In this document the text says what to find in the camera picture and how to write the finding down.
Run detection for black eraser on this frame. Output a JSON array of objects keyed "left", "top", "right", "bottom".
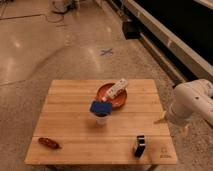
[{"left": 134, "top": 135, "right": 145, "bottom": 158}]

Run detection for orange bowl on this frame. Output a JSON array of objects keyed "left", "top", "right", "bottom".
[{"left": 95, "top": 83, "right": 127, "bottom": 109}]

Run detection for brown oblong snack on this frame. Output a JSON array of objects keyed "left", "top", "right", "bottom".
[{"left": 38, "top": 137, "right": 60, "bottom": 149}]

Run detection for white remote-shaped object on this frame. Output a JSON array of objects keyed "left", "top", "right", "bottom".
[{"left": 102, "top": 78, "right": 128, "bottom": 102}]

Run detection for long white rail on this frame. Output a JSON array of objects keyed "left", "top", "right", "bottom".
[{"left": 122, "top": 0, "right": 213, "bottom": 82}]

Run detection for black box on floor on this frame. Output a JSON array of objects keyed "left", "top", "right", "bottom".
[{"left": 122, "top": 22, "right": 140, "bottom": 39}]

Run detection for white cup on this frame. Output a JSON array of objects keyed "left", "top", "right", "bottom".
[{"left": 95, "top": 115, "right": 108, "bottom": 125}]

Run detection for white machine base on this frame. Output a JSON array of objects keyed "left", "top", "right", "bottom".
[{"left": 51, "top": 0, "right": 80, "bottom": 14}]

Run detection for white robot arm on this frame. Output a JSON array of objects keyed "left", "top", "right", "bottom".
[{"left": 155, "top": 79, "right": 213, "bottom": 127}]

